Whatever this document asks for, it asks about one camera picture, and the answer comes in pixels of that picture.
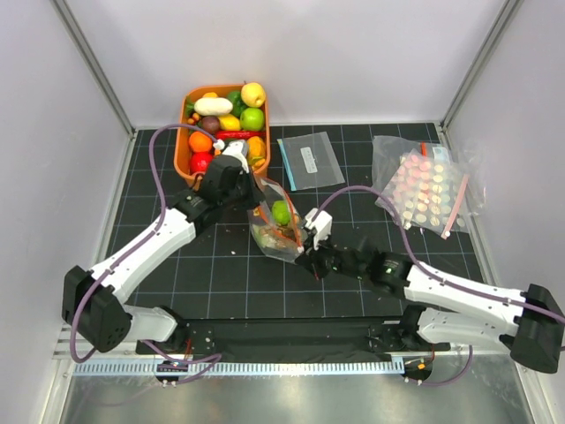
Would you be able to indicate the dark purple toy onion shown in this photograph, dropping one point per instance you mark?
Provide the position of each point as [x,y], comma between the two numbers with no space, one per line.
[211,124]

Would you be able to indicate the aluminium frame rail front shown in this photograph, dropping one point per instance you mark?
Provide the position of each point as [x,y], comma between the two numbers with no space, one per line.
[141,360]

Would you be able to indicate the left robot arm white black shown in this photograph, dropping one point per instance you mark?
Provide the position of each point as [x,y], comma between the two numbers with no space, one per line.
[94,300]

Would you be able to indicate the polka dot zip bag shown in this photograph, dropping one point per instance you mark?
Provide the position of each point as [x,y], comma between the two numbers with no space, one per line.
[427,192]

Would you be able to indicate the white toy radish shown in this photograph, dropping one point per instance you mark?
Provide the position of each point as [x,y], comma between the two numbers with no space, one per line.
[213,106]

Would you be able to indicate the left aluminium frame post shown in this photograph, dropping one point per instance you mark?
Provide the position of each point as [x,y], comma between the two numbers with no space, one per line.
[74,30]

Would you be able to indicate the orange zipper clear bag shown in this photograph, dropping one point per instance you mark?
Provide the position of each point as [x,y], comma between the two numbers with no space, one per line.
[262,216]

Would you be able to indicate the clear crumpled plastic bag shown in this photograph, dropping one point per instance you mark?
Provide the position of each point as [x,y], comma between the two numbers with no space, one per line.
[387,152]

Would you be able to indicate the yellow toy lemon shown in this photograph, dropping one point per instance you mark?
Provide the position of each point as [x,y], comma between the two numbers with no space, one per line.
[229,122]

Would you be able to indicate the brown toy longan bunch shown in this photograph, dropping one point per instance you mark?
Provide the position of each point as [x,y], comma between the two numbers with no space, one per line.
[274,237]

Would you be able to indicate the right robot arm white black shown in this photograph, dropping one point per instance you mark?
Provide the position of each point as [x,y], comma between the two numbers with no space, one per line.
[527,325]

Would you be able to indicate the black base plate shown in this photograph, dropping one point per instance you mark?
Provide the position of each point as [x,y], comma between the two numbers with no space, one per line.
[298,340]

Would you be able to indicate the yellow toy pear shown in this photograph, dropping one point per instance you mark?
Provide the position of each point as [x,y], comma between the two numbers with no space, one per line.
[253,94]

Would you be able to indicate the red toy chili pepper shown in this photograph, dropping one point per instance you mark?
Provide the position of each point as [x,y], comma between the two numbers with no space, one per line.
[238,135]

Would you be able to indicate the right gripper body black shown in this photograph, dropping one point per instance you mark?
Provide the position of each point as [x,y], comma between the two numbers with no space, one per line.
[326,259]

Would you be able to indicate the orange plastic basket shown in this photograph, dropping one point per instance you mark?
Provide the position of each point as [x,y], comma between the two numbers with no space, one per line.
[183,152]

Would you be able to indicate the aluminium frame post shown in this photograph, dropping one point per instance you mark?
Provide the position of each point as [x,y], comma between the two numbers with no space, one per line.
[74,30]
[494,35]

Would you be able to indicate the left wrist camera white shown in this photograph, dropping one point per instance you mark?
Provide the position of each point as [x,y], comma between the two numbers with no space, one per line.
[237,148]

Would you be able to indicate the right aluminium frame post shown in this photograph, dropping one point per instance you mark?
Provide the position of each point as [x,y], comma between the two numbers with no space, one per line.
[494,35]

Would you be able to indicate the blue zipper clear bag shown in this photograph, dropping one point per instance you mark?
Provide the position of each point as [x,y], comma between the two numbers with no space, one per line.
[310,161]

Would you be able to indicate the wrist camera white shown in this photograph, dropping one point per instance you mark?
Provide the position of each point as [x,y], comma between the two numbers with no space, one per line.
[237,148]
[318,226]

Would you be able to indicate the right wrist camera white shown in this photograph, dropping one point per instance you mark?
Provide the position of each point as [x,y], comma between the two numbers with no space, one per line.
[318,226]

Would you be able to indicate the green toy apple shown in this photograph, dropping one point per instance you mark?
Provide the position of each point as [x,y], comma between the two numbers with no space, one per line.
[252,119]

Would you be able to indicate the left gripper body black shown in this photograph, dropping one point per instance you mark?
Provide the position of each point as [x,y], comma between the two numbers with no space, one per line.
[232,199]

